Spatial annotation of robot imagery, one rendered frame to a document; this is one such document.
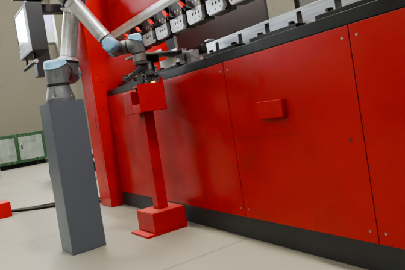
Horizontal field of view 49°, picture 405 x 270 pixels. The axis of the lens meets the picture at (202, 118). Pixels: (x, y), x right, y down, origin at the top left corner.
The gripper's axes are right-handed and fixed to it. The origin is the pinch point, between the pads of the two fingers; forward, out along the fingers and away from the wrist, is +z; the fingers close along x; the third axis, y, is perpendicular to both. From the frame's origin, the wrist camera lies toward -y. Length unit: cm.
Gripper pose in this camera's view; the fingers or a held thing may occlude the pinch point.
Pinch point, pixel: (145, 98)
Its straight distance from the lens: 247.1
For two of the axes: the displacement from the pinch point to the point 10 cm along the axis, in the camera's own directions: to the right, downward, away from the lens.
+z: 2.2, 9.7, 0.7
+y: 8.0, -2.2, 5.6
